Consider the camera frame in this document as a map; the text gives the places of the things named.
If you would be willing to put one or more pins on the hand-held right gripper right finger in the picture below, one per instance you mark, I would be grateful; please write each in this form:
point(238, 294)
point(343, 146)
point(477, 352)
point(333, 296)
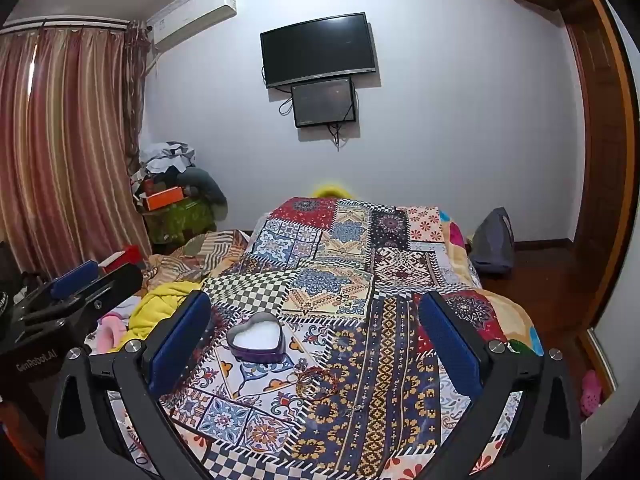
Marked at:
point(450, 347)

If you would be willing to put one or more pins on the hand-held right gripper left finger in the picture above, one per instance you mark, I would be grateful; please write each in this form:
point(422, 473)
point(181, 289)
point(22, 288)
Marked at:
point(180, 347)

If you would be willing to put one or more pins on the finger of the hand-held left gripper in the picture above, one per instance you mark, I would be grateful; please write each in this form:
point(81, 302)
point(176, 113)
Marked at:
point(75, 276)
point(117, 282)

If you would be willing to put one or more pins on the heart-shaped purple jewelry box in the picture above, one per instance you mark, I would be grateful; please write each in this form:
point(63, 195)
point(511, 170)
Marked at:
point(255, 336)

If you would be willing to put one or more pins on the red box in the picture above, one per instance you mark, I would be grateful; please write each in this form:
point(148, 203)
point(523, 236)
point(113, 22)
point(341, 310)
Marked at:
point(122, 257)

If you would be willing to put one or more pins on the yellow cartoon blanket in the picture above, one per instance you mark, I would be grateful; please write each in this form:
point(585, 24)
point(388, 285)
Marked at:
point(160, 297)

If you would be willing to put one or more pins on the pink fluffy slippers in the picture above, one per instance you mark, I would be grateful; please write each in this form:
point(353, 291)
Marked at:
point(111, 332)

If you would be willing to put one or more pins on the colourful fleece blanket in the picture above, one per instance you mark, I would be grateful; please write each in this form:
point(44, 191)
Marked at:
point(505, 310)

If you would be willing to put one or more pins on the orange box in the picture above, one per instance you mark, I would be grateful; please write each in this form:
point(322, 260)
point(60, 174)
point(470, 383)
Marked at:
point(162, 197)

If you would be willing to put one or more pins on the striped brown quilt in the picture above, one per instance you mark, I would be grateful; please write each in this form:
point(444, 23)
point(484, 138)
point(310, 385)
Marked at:
point(210, 252)

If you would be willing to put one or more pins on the grey bag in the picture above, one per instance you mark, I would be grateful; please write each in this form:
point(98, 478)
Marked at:
point(492, 245)

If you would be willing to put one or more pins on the striped red curtain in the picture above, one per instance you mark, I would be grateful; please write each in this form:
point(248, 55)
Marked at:
point(75, 150)

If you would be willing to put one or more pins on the patchwork printed blanket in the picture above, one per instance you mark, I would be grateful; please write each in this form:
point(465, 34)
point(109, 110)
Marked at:
point(350, 270)

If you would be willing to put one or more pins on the pile of clothes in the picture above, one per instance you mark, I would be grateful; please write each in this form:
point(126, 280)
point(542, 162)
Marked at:
point(162, 157)

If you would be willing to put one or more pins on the pink clog shoe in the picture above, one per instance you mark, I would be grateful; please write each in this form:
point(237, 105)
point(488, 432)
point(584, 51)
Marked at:
point(591, 392)

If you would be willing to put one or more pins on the yellow plush object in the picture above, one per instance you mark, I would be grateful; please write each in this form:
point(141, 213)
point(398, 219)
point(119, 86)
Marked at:
point(330, 191)

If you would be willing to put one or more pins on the curtain rod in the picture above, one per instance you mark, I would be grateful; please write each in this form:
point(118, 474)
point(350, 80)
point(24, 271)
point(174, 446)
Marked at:
point(65, 23)

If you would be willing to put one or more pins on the white air conditioner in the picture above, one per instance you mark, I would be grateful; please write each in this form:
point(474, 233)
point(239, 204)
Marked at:
point(192, 15)

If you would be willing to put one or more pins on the wooden door frame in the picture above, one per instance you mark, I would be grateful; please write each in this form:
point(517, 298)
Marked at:
point(607, 135)

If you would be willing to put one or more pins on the small wall monitor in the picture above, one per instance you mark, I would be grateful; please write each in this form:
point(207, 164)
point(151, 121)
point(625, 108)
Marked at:
point(323, 101)

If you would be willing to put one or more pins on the large wall television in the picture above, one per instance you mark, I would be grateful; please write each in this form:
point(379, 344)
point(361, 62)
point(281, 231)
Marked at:
point(317, 50)

